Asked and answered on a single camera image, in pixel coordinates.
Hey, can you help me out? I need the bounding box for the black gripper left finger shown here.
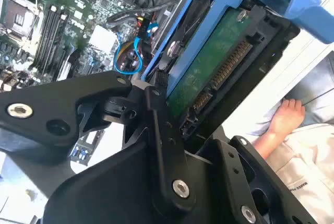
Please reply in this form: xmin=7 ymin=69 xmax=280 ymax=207
xmin=0 ymin=70 xmax=197 ymax=212

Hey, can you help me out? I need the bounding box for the black sleeved disk power wire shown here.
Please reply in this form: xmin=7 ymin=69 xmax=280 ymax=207
xmin=135 ymin=15 xmax=150 ymax=52

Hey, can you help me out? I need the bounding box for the hard disk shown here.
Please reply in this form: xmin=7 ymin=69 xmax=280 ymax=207
xmin=140 ymin=0 xmax=334 ymax=141

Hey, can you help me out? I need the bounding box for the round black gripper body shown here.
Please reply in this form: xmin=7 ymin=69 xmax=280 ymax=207
xmin=43 ymin=140 xmax=235 ymax=224

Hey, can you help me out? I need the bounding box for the person's bare hand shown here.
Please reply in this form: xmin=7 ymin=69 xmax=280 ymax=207
xmin=268 ymin=98 xmax=306 ymax=136

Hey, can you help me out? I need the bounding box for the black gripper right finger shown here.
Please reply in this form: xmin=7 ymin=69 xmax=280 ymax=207
xmin=198 ymin=135 xmax=318 ymax=224

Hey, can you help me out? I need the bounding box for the black disk data wire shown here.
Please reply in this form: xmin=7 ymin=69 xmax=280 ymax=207
xmin=106 ymin=1 xmax=183 ymax=28

